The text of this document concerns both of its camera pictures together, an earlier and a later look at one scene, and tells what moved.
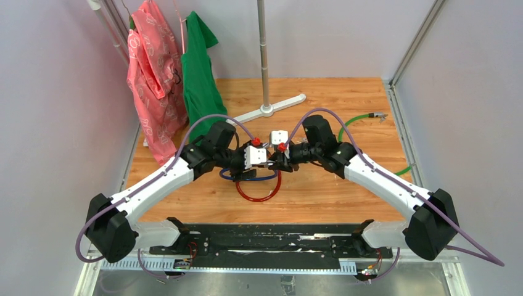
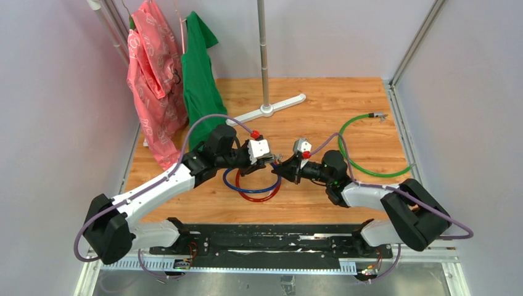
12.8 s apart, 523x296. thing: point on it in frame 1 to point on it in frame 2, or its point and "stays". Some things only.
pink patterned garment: (155, 74) stays
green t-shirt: (202, 98) stays
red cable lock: (259, 200) stays
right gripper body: (295, 155) to (310, 170)
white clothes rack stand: (266, 108) stays
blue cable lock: (221, 175) to (253, 191)
